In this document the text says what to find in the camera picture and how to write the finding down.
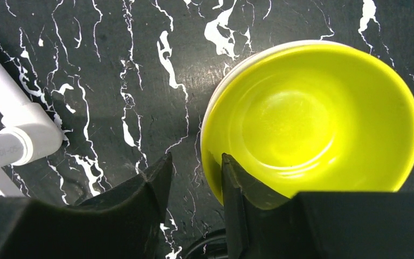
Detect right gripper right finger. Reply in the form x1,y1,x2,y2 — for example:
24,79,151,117
221,154,414,258

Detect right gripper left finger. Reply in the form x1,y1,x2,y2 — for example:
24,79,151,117
0,153,173,258

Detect yellow green bowl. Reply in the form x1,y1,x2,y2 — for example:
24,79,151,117
201,42,414,202

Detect coiled black cable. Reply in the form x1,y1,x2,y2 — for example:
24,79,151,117
185,228,229,259

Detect white pvc pipe frame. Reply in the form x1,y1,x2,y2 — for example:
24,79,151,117
0,64,63,197

